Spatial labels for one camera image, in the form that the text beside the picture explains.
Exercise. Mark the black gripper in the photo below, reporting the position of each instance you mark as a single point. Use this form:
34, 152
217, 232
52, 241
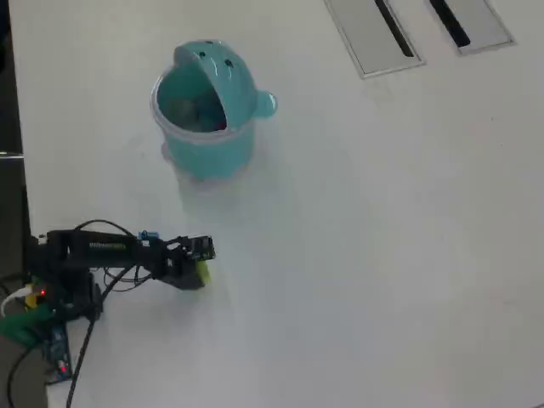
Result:
178, 261

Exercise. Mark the green cube block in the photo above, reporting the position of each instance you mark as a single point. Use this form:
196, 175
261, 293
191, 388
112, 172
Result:
205, 274

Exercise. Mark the blue cube block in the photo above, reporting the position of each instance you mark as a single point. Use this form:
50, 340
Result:
151, 234

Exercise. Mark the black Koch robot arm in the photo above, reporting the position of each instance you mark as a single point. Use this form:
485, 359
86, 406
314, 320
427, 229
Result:
85, 251

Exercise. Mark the teal whale-shaped bin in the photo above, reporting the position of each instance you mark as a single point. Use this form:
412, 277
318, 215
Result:
212, 153

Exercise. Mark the grey object inside bin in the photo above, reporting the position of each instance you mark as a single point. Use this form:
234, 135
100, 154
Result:
180, 110

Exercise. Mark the blue controller circuit board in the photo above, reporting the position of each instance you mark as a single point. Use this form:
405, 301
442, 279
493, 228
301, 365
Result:
57, 340

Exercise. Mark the grey board with red light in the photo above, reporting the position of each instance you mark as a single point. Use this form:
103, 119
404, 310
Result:
42, 292

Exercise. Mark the yellow connector piece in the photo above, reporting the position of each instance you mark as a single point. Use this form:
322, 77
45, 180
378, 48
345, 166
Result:
30, 300

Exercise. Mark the green table clamp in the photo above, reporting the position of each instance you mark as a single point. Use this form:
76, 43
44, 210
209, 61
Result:
21, 327

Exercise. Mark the dark grey furniture piece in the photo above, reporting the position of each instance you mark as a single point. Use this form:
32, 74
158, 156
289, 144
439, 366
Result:
15, 212

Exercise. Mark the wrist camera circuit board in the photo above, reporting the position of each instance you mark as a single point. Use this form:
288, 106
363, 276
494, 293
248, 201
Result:
202, 247

